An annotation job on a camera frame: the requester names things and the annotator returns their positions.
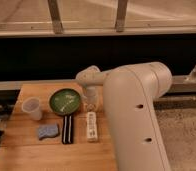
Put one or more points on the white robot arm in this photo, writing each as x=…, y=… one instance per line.
x=128, y=95

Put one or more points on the clear plastic cup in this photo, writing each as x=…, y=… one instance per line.
x=32, y=107

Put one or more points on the right window frame post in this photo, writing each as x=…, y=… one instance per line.
x=121, y=15

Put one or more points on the left window frame post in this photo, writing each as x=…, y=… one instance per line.
x=55, y=16

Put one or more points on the window frame post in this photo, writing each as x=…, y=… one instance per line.
x=55, y=16
x=121, y=15

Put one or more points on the green bowl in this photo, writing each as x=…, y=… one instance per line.
x=65, y=101

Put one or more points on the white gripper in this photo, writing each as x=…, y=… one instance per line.
x=90, y=98

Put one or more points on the blue sponge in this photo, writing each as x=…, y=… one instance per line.
x=47, y=131

